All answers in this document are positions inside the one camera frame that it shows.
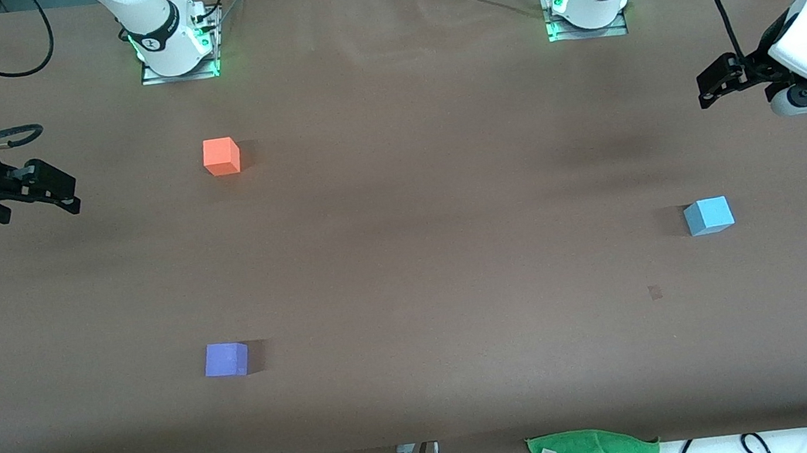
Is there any blue block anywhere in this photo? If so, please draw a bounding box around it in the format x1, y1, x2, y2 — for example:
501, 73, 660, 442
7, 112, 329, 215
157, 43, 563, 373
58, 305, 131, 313
683, 195, 737, 238

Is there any orange block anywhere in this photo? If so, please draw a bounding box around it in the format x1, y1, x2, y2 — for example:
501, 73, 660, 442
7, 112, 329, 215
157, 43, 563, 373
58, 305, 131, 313
200, 135, 243, 179

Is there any purple block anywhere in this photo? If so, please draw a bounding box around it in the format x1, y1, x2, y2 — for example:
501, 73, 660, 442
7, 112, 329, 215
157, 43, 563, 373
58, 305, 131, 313
202, 339, 252, 381

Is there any brown table cover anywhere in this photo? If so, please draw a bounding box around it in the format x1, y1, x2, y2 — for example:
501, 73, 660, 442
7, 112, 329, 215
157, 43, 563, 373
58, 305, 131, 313
0, 0, 807, 453

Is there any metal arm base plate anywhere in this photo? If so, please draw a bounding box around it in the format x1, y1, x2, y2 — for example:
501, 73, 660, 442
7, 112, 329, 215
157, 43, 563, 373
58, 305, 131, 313
138, 48, 223, 88
541, 0, 630, 46

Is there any black floor cable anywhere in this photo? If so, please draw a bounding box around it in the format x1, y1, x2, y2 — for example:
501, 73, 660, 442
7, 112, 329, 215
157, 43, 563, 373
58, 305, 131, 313
739, 430, 773, 453

